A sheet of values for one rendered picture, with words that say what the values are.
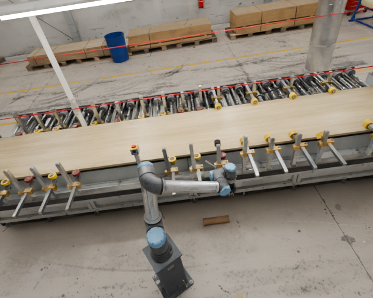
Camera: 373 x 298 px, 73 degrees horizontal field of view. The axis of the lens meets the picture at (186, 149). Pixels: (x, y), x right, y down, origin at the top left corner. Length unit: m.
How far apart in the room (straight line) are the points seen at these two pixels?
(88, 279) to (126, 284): 0.43
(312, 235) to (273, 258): 0.53
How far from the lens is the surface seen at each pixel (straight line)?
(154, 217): 2.11
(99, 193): 2.78
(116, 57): 7.72
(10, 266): 3.74
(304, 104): 3.33
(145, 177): 1.67
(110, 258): 3.15
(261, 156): 2.85
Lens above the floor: 2.63
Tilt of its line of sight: 41 degrees down
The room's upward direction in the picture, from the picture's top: 9 degrees counter-clockwise
